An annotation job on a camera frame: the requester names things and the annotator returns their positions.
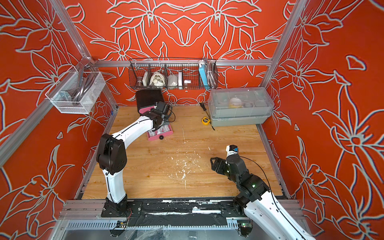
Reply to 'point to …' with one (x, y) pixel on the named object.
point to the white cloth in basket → (157, 79)
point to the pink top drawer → (145, 109)
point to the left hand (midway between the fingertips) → (163, 118)
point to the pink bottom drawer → (152, 135)
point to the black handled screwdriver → (204, 109)
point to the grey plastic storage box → (239, 106)
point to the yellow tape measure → (205, 120)
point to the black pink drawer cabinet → (145, 100)
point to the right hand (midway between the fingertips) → (212, 160)
